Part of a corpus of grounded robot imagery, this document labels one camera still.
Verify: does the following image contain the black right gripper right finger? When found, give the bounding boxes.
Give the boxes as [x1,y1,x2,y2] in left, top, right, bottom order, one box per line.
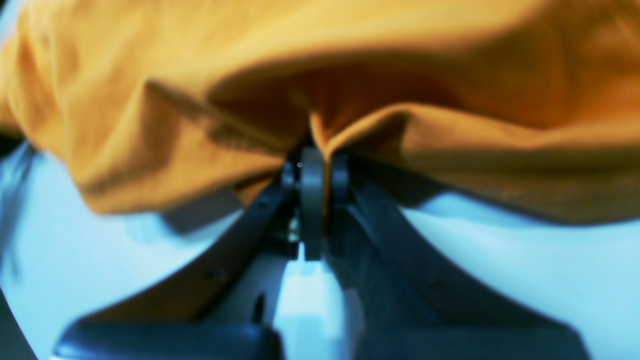
[300,146,589,360]

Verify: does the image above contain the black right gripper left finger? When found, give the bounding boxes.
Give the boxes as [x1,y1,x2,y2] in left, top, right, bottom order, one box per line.
[52,161,298,360]

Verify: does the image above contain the orange t-shirt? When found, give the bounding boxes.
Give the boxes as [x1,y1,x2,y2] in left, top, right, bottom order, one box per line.
[1,0,639,224]

